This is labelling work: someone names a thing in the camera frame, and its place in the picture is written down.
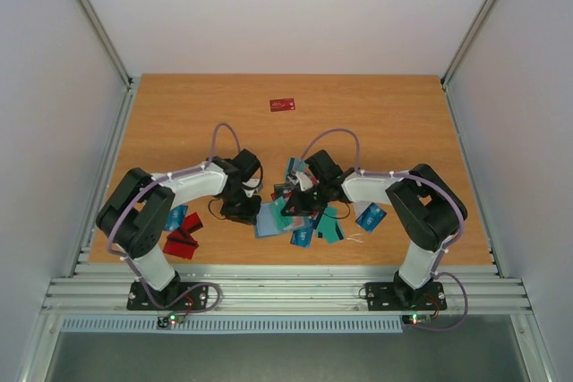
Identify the teal leather card holder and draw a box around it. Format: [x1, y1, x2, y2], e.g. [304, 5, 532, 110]
[254, 203, 294, 239]

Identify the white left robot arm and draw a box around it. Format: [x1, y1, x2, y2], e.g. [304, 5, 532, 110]
[96, 149, 262, 309]

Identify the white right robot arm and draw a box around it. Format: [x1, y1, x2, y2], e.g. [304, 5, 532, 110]
[281, 150, 467, 308]

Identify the blue card centre bottom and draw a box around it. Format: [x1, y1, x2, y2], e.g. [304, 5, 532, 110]
[290, 226, 314, 249]

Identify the teal card black stripe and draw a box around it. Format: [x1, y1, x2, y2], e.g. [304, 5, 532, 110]
[314, 207, 345, 243]

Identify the red card left upper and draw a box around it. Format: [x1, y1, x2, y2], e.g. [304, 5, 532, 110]
[167, 213, 203, 242]

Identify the red card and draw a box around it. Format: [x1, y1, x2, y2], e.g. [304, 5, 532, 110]
[163, 229, 199, 260]
[167, 213, 203, 242]

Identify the blue card left group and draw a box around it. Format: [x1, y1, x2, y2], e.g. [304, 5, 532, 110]
[164, 205, 187, 232]

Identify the blue card right side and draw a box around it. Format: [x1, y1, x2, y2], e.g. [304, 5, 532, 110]
[353, 201, 387, 233]

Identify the red card left lower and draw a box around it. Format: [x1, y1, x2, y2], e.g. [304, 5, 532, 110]
[163, 229, 199, 260]

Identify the red card far table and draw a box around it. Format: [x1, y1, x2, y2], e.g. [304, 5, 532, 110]
[269, 98, 295, 112]

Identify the left controller board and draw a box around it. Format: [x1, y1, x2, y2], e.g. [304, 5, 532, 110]
[156, 314, 186, 329]

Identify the controller board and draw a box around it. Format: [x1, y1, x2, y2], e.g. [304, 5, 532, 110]
[402, 313, 437, 326]
[156, 314, 186, 329]

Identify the right controller board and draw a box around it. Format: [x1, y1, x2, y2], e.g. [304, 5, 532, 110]
[402, 313, 437, 326]

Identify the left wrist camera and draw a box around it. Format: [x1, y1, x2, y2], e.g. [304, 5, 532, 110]
[243, 178, 263, 192]

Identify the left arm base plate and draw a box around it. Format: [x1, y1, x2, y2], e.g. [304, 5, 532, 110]
[126, 282, 214, 311]

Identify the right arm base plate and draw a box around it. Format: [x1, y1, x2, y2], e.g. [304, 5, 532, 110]
[363, 281, 448, 311]

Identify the grey slotted cable duct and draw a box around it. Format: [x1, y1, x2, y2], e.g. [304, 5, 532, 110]
[60, 315, 403, 335]

